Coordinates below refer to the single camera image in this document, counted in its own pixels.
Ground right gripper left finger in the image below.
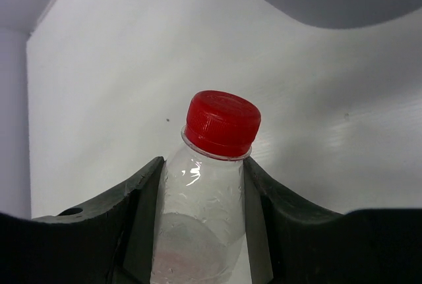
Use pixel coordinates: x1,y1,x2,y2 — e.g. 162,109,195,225
1,157,164,283

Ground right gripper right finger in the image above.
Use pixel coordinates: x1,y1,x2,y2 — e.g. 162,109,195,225
243,158,421,283

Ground red-label clear bottle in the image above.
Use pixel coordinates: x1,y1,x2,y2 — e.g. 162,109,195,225
150,90,261,283

